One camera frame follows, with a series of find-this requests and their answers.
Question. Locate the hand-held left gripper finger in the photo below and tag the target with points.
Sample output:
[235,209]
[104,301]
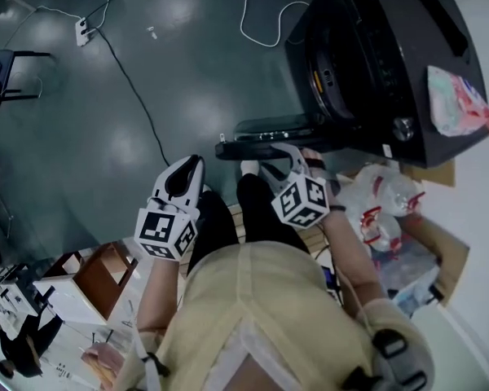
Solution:
[197,185]
[163,183]

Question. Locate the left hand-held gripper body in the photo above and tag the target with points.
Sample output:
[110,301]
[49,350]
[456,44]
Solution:
[159,226]

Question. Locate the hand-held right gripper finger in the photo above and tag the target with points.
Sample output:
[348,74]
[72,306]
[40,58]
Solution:
[291,155]
[275,177]

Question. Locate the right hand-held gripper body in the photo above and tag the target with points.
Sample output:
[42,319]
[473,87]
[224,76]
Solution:
[303,200]

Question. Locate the person's left forearm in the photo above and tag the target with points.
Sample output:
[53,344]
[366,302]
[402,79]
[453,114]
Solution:
[163,291]

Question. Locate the person's right forearm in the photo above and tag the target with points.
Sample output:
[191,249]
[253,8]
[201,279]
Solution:
[350,259]

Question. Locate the black washing machine body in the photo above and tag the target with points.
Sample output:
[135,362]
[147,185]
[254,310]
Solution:
[391,23]

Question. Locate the person's right hand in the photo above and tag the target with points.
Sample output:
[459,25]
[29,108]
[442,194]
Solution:
[313,159]

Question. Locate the person's left shoe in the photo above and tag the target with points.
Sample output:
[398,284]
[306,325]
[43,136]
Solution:
[207,187]

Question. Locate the person's shoe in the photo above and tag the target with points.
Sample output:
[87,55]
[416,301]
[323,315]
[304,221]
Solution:
[250,167]
[207,187]

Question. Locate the person's right shoe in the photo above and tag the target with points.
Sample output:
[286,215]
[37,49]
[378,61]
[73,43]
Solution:
[250,167]

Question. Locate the black wrist band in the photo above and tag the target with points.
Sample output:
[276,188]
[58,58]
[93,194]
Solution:
[337,208]

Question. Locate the person's right leg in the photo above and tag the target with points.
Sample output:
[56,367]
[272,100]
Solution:
[261,210]

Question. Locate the person's leg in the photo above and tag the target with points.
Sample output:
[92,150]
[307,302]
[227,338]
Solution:
[212,226]
[261,210]

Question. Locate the person's left leg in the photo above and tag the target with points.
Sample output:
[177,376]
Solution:
[212,226]

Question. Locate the brown and white cabinet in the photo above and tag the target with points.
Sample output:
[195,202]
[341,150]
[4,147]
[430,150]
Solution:
[102,279]

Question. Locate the person's light knit top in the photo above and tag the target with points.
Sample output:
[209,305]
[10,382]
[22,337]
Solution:
[277,320]

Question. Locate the large cardboard box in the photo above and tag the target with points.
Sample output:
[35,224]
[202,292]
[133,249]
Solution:
[444,234]

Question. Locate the small white floor scrap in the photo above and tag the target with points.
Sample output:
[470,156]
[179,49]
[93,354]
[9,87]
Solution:
[151,33]

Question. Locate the white cluttered desk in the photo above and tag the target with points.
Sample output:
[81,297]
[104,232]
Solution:
[8,295]

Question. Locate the white power strip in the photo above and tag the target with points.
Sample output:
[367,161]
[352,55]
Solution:
[81,31]

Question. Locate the pink detergent refill bag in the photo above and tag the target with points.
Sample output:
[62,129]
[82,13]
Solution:
[456,100]

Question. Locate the dark metal chair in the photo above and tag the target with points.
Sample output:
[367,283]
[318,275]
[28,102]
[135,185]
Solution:
[0,80]

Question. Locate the black flat pad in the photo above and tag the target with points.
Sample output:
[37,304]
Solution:
[440,10]

